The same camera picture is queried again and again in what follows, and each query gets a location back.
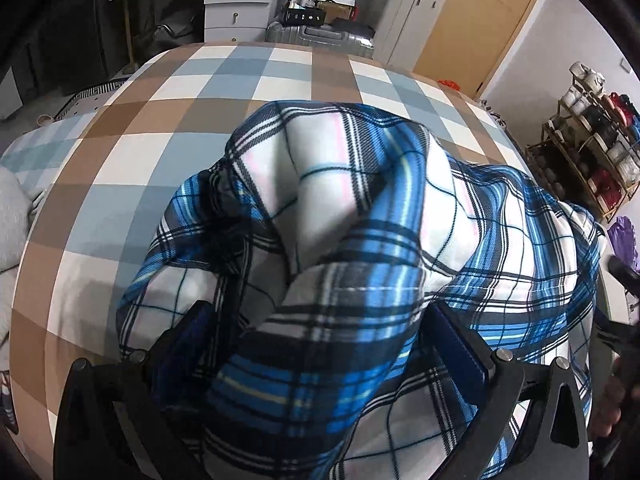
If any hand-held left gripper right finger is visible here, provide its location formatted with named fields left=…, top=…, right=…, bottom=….
left=424, top=302, right=592, bottom=480

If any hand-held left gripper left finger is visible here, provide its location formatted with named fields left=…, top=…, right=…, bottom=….
left=52, top=300, right=221, bottom=480

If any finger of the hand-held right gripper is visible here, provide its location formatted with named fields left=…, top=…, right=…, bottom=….
left=607, top=256, right=640, bottom=287
left=594, top=309, right=640, bottom=357

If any blue plaid shirt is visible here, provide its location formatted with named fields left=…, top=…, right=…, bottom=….
left=116, top=100, right=608, bottom=480

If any person's right hand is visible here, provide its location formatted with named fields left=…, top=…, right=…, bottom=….
left=589, top=354, right=633, bottom=437

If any purple bag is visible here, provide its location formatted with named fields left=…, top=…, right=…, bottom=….
left=606, top=214, right=639, bottom=262

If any wooden shoe rack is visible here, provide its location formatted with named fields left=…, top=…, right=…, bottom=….
left=524, top=61, right=640, bottom=225

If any grey sweatshirt with red trim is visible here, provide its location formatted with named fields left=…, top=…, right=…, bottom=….
left=0, top=165, right=47, bottom=273

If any brown blue checked bed sheet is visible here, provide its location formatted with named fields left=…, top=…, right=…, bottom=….
left=10, top=42, right=616, bottom=480

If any teal checked blanket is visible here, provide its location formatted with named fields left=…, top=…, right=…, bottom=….
left=0, top=110, right=103, bottom=203

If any black white striped rug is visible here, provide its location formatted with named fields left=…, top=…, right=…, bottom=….
left=59, top=79, right=132, bottom=117

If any wooden door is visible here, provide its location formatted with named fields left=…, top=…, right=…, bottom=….
left=412, top=0, right=549, bottom=97

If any black desk chair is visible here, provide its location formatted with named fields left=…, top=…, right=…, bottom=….
left=147, top=12, right=203, bottom=58

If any silver suitcase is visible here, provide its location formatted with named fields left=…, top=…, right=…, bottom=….
left=264, top=20, right=377, bottom=60

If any black box with lights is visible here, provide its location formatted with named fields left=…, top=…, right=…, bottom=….
left=281, top=6, right=327, bottom=27

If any small brown box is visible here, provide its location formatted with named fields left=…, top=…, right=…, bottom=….
left=319, top=0, right=359, bottom=24

